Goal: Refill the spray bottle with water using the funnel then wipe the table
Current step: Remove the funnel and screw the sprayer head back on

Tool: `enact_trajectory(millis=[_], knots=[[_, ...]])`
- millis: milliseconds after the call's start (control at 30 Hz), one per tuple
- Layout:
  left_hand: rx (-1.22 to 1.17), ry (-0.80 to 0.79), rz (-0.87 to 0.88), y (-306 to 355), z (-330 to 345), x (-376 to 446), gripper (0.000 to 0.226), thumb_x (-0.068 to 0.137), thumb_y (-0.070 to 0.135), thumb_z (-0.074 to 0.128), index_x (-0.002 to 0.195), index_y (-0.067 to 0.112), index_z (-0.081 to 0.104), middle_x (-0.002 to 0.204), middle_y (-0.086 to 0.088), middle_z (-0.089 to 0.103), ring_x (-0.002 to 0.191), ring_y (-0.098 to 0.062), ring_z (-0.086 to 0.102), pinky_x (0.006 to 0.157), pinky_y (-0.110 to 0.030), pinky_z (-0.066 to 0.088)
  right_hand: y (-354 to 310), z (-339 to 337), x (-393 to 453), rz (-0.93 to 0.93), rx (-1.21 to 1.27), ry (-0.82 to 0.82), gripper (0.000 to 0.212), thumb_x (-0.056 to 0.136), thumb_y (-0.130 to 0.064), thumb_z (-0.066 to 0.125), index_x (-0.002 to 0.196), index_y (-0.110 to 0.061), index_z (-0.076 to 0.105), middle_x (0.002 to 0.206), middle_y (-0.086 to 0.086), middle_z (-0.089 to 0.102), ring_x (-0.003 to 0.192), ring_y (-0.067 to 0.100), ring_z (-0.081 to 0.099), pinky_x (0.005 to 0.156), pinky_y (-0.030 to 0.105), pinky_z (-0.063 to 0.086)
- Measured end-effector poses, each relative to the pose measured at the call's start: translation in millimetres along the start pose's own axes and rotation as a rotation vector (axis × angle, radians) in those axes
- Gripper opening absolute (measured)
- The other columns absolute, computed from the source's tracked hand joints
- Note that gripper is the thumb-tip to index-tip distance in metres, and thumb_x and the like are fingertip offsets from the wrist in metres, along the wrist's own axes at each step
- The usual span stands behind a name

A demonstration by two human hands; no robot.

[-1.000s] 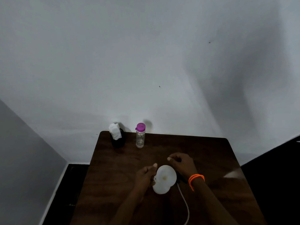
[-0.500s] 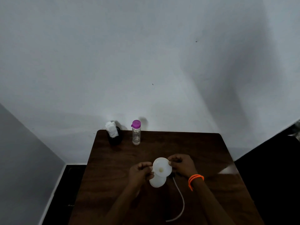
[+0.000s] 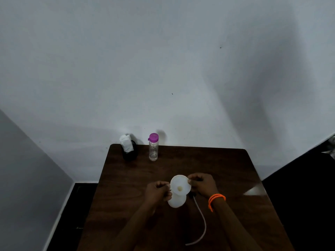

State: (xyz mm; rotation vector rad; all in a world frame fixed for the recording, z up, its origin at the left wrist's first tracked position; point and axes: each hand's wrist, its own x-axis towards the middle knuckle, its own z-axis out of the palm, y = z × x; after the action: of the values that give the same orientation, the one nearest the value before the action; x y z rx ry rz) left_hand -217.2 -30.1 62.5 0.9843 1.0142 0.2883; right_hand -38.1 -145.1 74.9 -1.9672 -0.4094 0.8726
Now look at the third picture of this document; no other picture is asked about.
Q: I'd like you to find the person's right forearm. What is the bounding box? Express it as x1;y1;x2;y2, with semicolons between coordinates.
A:
211;200;262;251

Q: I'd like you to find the person's left hand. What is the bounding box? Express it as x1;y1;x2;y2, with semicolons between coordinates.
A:
144;181;173;207

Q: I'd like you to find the white plastic funnel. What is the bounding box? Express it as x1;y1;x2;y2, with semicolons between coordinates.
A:
170;175;192;196

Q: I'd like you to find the person's right hand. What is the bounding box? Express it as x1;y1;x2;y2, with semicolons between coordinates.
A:
187;173;219;199

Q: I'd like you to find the white baseboard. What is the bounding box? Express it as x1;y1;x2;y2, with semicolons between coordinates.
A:
43;181;75;251

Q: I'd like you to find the person's left forearm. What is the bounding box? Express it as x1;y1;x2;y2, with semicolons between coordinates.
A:
104;202;157;251

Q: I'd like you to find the orange bead bracelet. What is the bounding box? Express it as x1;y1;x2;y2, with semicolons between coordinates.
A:
208;193;226;213

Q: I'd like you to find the clear bottle with purple cap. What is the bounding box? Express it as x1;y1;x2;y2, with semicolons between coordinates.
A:
149;141;159;162

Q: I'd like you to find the dark wooden table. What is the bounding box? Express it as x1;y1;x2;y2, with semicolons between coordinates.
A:
77;144;295;251

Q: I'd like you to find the black round holder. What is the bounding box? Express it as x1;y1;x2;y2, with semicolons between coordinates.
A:
122;141;139;162

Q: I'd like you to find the white folded tissue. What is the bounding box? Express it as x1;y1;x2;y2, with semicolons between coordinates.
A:
119;134;134;152

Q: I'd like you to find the black spray head with tube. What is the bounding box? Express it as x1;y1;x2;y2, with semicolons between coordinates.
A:
185;191;207;246

